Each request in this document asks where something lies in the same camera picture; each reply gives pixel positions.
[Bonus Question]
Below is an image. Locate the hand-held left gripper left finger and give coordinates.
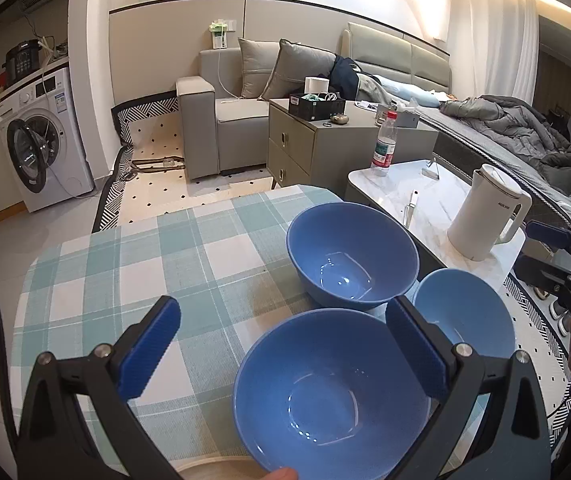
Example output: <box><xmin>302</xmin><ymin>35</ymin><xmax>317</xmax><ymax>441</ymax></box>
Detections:
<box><xmin>15</xmin><ymin>296</ymin><xmax>182</xmax><ymax>480</ymax></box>

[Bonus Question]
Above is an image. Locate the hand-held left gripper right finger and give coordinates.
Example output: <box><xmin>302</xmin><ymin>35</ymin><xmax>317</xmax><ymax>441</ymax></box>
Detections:
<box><xmin>385</xmin><ymin>296</ymin><xmax>553</xmax><ymax>480</ymax></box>

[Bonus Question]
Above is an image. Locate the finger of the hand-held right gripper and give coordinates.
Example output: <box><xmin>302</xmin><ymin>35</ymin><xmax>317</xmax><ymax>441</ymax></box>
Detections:
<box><xmin>518</xmin><ymin>255</ymin><xmax>571</xmax><ymax>306</ymax></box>
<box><xmin>525</xmin><ymin>220</ymin><xmax>571</xmax><ymax>271</ymax></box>

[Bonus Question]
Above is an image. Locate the blue bowl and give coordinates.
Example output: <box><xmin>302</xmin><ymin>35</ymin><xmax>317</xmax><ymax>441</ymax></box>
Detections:
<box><xmin>412</xmin><ymin>268</ymin><xmax>516</xmax><ymax>356</ymax></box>
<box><xmin>286</xmin><ymin>202</ymin><xmax>420</xmax><ymax>311</ymax></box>
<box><xmin>234</xmin><ymin>308</ymin><xmax>433</xmax><ymax>478</ymax></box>

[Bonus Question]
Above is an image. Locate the white slipper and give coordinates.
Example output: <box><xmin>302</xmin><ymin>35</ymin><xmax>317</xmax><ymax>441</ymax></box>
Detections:
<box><xmin>535</xmin><ymin>287</ymin><xmax>571</xmax><ymax>321</ymax></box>

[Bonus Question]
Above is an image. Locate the white electric kettle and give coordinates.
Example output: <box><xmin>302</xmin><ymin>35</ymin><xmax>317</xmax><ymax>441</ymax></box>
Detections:
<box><xmin>447</xmin><ymin>164</ymin><xmax>533</xmax><ymax>262</ymax></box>

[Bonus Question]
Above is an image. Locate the green checked tablecloth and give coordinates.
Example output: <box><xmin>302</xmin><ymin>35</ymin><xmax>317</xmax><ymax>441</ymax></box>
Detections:
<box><xmin>9</xmin><ymin>184</ymin><xmax>466</xmax><ymax>480</ymax></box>

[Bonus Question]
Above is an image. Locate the grey duvet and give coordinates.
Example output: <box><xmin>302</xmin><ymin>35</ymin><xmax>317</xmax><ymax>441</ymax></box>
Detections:
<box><xmin>438</xmin><ymin>94</ymin><xmax>571</xmax><ymax>196</ymax></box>

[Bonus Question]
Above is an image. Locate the small knife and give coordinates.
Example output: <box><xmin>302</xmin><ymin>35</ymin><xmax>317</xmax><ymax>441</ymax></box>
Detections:
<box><xmin>403</xmin><ymin>189</ymin><xmax>419</xmax><ymax>228</ymax></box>

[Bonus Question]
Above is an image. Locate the marble side table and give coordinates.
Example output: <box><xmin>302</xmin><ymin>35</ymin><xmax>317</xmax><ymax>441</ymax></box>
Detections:
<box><xmin>345</xmin><ymin>159</ymin><xmax>526</xmax><ymax>286</ymax></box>

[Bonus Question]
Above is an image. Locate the plastic water bottle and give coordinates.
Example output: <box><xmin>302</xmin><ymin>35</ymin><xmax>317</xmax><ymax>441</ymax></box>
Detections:
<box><xmin>370</xmin><ymin>110</ymin><xmax>399</xmax><ymax>176</ymax></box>

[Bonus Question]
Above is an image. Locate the grey flat box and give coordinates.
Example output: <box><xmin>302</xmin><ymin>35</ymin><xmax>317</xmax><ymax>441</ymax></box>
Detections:
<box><xmin>375</xmin><ymin>107</ymin><xmax>421</xmax><ymax>128</ymax></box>

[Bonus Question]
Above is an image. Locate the light blue pillow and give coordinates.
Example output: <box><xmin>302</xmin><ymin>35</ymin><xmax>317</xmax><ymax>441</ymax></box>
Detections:
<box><xmin>390</xmin><ymin>82</ymin><xmax>441</xmax><ymax>108</ymax></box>

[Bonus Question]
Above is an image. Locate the white curtain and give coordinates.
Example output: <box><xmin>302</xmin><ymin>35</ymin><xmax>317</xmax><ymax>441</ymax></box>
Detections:
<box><xmin>465</xmin><ymin>0</ymin><xmax>539</xmax><ymax>106</ymax></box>

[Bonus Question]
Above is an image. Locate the white washing machine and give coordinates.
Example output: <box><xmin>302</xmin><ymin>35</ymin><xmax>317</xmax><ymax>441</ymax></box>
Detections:
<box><xmin>0</xmin><ymin>66</ymin><xmax>95</xmax><ymax>213</ymax></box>

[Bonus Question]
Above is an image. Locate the grey upholstered bed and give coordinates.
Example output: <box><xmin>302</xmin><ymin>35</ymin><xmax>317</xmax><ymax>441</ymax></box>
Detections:
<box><xmin>340</xmin><ymin>22</ymin><xmax>571</xmax><ymax>221</ymax></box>

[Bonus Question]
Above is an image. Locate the grey nightstand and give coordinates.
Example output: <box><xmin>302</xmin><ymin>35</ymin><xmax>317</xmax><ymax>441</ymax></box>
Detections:
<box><xmin>266</xmin><ymin>97</ymin><xmax>439</xmax><ymax>206</ymax></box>

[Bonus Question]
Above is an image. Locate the grey garment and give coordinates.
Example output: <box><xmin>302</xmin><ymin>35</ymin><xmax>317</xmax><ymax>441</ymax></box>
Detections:
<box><xmin>355</xmin><ymin>74</ymin><xmax>396</xmax><ymax>106</ymax></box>

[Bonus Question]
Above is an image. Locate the grey sofa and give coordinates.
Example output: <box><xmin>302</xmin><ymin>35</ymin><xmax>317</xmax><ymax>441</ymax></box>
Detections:
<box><xmin>175</xmin><ymin>47</ymin><xmax>346</xmax><ymax>181</ymax></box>

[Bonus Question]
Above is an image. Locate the dark blue jacket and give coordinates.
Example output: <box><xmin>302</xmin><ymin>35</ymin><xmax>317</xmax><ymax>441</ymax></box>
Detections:
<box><xmin>329</xmin><ymin>56</ymin><xmax>366</xmax><ymax>101</ymax></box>

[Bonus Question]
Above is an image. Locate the black storage box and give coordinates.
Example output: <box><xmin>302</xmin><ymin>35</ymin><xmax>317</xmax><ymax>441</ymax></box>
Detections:
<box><xmin>288</xmin><ymin>92</ymin><xmax>347</xmax><ymax>122</ymax></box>

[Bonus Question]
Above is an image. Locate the dark grey cushion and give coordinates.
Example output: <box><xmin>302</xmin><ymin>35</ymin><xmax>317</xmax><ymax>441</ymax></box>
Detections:
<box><xmin>258</xmin><ymin>39</ymin><xmax>339</xmax><ymax>103</ymax></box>

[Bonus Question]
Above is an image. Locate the light grey cushion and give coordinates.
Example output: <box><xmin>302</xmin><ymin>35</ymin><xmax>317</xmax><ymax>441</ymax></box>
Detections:
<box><xmin>238</xmin><ymin>37</ymin><xmax>281</xmax><ymax>101</ymax></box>

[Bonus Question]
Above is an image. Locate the black pressure cooker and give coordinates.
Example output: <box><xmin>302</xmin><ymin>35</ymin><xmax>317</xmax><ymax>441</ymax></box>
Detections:
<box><xmin>4</xmin><ymin>40</ymin><xmax>43</xmax><ymax>87</ymax></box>

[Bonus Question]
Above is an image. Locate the white charging cable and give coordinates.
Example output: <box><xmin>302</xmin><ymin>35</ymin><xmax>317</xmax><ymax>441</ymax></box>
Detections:
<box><xmin>218</xmin><ymin>49</ymin><xmax>246</xmax><ymax>103</ymax></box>

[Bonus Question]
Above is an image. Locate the white wall socket device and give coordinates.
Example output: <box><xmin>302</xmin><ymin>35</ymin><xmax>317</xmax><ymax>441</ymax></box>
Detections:
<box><xmin>208</xmin><ymin>19</ymin><xmax>231</xmax><ymax>50</ymax></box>

